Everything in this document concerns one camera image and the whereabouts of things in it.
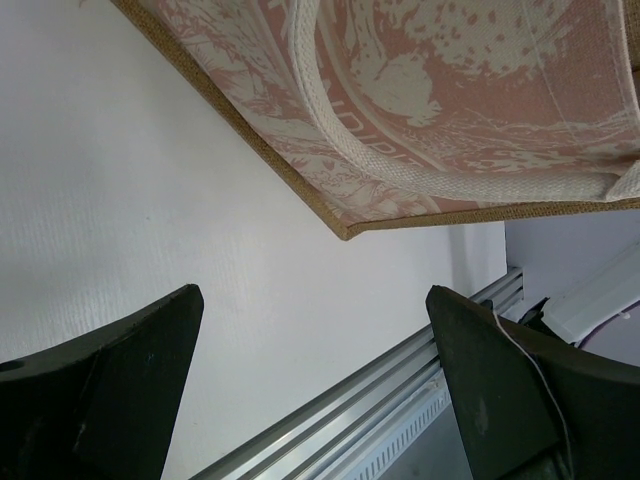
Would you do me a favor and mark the white slotted cable duct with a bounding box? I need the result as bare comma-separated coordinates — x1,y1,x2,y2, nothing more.
341,379,451,480

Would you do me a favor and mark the brown canvas tote bag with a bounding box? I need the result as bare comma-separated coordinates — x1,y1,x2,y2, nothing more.
118,1,639,240

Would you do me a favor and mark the white loose thread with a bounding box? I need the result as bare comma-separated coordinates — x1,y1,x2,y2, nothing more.
492,312,576,480

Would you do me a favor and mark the aluminium front rail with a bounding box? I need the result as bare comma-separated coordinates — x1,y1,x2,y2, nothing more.
187,266,525,480

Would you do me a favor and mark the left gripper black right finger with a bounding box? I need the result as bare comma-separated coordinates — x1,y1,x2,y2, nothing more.
426,286,639,479

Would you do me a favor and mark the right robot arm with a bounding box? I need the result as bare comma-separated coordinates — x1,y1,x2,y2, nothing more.
519,242,639,346

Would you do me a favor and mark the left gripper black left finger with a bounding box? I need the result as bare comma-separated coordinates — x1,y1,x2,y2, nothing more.
1,284,204,479

